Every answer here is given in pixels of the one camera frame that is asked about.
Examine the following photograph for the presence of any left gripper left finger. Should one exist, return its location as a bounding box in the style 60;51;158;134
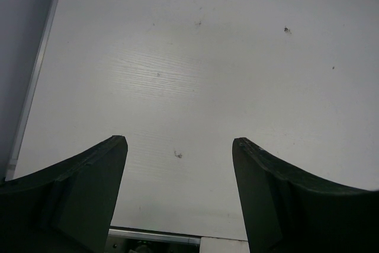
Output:
1;136;128;252

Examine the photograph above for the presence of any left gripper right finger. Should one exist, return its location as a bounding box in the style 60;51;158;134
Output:
232;137;378;252

